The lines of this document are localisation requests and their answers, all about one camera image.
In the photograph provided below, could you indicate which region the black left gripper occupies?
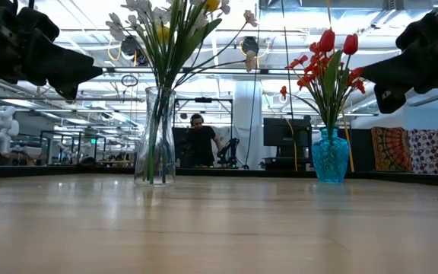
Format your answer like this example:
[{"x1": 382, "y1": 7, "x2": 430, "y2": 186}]
[{"x1": 0, "y1": 0, "x2": 104, "y2": 100}]

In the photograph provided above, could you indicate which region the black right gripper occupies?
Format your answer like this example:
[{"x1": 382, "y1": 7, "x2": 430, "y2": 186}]
[{"x1": 361, "y1": 0, "x2": 438, "y2": 114}]

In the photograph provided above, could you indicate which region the red artificial blossom bunch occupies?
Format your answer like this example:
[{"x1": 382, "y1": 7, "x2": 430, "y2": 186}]
[{"x1": 279, "y1": 41, "x2": 367, "y2": 129}]

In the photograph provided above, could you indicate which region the yellow artificial tulip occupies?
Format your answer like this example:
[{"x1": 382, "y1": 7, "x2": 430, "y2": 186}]
[
  {"x1": 157, "y1": 0, "x2": 224, "y2": 91},
  {"x1": 154, "y1": 23, "x2": 173, "y2": 91}
]

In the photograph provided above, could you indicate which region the clear glass vase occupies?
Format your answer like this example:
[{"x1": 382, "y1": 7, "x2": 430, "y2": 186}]
[{"x1": 133, "y1": 86, "x2": 177, "y2": 187}]

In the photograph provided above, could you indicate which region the blue glass vase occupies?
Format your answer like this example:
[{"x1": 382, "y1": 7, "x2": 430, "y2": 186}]
[{"x1": 311, "y1": 126, "x2": 351, "y2": 184}]

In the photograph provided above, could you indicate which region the orange mandala cloth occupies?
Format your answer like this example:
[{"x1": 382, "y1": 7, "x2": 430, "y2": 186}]
[{"x1": 370, "y1": 126, "x2": 413, "y2": 173}]

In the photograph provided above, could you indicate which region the purple dotted cloth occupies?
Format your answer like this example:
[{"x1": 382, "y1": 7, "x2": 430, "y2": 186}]
[{"x1": 408, "y1": 128, "x2": 438, "y2": 175}]

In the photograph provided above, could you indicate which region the black computer monitor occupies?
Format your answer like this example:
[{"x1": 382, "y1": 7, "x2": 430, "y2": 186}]
[{"x1": 262, "y1": 116, "x2": 313, "y2": 150}]

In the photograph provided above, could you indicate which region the person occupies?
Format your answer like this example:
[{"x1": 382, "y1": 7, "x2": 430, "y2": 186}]
[{"x1": 186, "y1": 113, "x2": 223, "y2": 168}]

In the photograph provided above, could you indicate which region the white floral cloth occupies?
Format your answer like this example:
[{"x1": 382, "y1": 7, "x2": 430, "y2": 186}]
[{"x1": 218, "y1": 125, "x2": 240, "y2": 145}]

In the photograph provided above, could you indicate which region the black ceiling cable reel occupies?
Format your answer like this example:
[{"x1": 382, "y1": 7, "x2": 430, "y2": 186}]
[
  {"x1": 119, "y1": 34, "x2": 150, "y2": 68},
  {"x1": 240, "y1": 36, "x2": 260, "y2": 58}
]

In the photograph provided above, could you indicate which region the yellow hanging cable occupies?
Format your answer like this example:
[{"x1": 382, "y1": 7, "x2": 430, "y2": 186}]
[{"x1": 325, "y1": 0, "x2": 356, "y2": 173}]

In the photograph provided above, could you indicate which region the black hanging cable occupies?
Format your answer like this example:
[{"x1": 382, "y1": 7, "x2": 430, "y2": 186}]
[{"x1": 281, "y1": 0, "x2": 299, "y2": 172}]

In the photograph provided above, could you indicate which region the black background rig frame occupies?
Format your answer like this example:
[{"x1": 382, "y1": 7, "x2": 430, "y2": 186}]
[{"x1": 173, "y1": 97, "x2": 234, "y2": 168}]

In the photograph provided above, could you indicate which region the black aluminium table frame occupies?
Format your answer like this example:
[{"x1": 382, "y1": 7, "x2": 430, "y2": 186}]
[{"x1": 0, "y1": 164, "x2": 438, "y2": 188}]

